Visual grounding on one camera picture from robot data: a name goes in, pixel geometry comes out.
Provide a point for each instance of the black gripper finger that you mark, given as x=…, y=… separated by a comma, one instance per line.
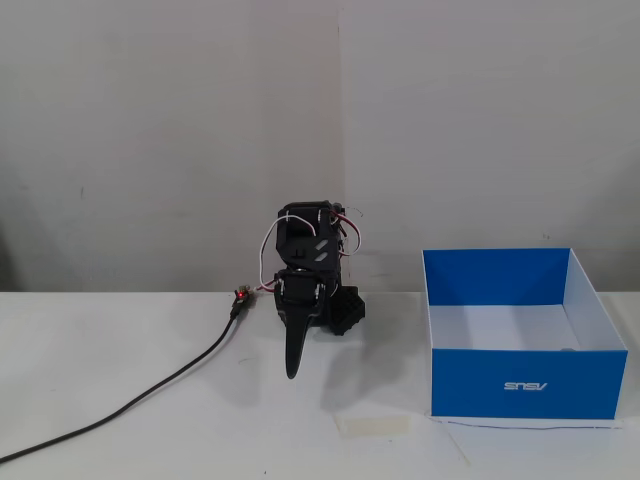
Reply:
x=305, y=334
x=291, y=350

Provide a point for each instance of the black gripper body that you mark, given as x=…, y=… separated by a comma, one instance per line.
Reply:
x=298, y=293

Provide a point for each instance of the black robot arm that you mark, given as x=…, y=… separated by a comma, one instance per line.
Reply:
x=300, y=245

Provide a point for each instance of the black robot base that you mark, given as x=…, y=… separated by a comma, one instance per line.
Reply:
x=350, y=310

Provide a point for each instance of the blue ASUS cardboard box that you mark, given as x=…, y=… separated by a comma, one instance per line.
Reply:
x=525, y=382

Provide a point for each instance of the small board with red LED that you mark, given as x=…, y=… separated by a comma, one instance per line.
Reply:
x=241, y=296

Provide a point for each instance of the white translucent tape strip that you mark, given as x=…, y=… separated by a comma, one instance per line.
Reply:
x=375, y=425

